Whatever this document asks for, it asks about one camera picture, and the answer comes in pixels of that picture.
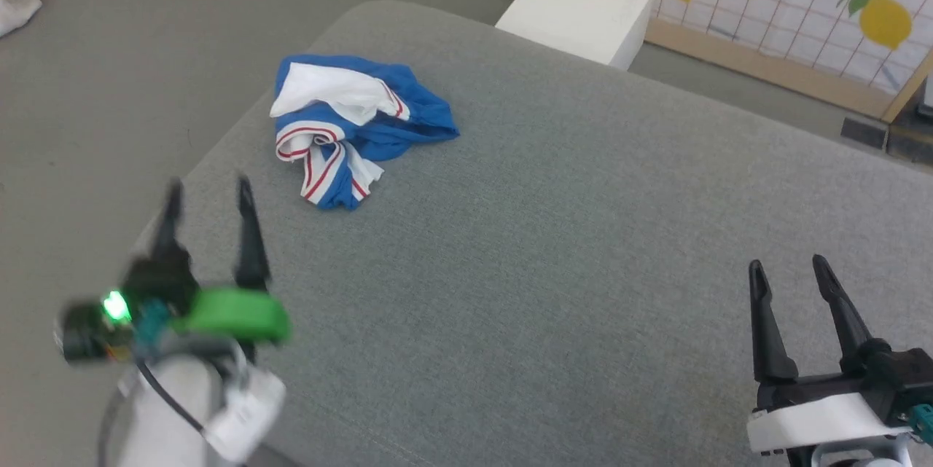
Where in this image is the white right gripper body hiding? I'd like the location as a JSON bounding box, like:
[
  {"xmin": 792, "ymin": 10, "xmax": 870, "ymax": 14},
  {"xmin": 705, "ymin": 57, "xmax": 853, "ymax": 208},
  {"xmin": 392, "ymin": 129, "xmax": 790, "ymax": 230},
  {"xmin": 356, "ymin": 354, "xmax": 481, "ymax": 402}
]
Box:
[{"xmin": 747, "ymin": 372, "xmax": 912, "ymax": 453}]

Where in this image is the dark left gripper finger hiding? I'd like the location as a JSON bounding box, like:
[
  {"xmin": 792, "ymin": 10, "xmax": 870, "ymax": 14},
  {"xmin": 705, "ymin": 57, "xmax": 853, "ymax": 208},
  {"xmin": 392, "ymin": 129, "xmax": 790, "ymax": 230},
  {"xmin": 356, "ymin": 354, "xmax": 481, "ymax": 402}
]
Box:
[
  {"xmin": 235, "ymin": 174, "xmax": 272, "ymax": 291},
  {"xmin": 149, "ymin": 179, "xmax": 192, "ymax": 271}
]

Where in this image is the white paper cable tag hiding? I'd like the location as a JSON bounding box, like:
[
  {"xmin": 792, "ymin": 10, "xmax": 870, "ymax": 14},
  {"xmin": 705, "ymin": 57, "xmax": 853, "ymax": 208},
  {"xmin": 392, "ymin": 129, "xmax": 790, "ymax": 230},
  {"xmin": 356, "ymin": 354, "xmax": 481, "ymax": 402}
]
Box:
[{"xmin": 204, "ymin": 365, "xmax": 286, "ymax": 462}]

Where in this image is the blue white red-striped jersey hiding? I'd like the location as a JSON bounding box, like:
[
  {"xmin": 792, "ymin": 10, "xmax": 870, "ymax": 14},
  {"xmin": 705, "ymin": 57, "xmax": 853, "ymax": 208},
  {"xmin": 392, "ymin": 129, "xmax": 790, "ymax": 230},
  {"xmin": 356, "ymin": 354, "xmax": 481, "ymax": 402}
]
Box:
[{"xmin": 270, "ymin": 53, "xmax": 461, "ymax": 212}]

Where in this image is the white box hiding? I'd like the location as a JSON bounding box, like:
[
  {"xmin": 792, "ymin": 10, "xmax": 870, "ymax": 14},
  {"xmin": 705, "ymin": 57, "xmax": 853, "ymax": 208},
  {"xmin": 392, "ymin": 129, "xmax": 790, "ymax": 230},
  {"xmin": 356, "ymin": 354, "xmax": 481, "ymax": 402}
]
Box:
[{"xmin": 495, "ymin": 0, "xmax": 660, "ymax": 71}]

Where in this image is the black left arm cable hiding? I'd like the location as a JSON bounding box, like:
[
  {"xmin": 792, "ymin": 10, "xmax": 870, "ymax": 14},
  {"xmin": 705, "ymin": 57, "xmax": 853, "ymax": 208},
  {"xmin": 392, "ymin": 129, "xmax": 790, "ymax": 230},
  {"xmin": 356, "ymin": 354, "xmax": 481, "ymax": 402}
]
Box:
[{"xmin": 135, "ymin": 298, "xmax": 208, "ymax": 439}]

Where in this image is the small black floor mat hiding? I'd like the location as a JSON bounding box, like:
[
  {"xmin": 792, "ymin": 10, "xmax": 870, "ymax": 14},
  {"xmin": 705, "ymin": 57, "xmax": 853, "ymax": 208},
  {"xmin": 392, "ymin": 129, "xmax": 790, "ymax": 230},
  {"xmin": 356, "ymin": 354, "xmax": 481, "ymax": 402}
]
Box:
[{"xmin": 840, "ymin": 117, "xmax": 889, "ymax": 150}]

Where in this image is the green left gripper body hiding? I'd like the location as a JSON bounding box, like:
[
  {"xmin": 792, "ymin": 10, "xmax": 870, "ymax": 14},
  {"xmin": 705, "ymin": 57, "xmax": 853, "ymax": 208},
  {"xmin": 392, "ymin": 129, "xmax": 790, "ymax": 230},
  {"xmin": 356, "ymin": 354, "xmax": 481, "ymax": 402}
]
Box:
[{"xmin": 171, "ymin": 287, "xmax": 292, "ymax": 345}]

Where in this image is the lemon print partition screen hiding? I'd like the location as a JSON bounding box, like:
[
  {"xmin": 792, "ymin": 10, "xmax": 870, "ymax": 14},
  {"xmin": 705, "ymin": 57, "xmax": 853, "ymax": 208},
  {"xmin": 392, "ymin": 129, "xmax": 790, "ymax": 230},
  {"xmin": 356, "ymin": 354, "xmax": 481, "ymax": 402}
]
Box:
[{"xmin": 356, "ymin": 0, "xmax": 933, "ymax": 124}]

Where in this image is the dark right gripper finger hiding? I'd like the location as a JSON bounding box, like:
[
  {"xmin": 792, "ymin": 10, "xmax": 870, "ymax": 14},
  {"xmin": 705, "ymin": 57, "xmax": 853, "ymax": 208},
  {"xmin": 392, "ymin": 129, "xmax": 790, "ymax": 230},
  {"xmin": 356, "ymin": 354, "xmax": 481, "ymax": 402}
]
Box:
[
  {"xmin": 749, "ymin": 260, "xmax": 799, "ymax": 382},
  {"xmin": 813, "ymin": 254, "xmax": 872, "ymax": 373}
]

